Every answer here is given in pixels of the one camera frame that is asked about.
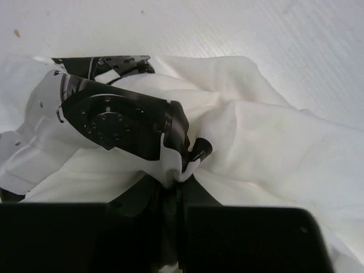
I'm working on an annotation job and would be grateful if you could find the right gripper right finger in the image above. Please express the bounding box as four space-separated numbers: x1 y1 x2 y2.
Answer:
177 177 333 272

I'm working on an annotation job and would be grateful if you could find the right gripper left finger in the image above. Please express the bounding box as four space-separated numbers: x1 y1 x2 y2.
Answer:
1 176 160 272

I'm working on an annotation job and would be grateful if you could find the white t-shirt black print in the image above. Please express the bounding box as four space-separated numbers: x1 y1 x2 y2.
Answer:
1 56 363 272

